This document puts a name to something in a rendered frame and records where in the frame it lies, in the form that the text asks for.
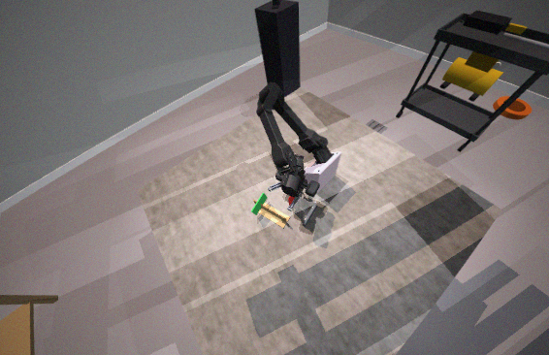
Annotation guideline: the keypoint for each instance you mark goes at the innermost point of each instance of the green board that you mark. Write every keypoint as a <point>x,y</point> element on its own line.
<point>257,206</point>

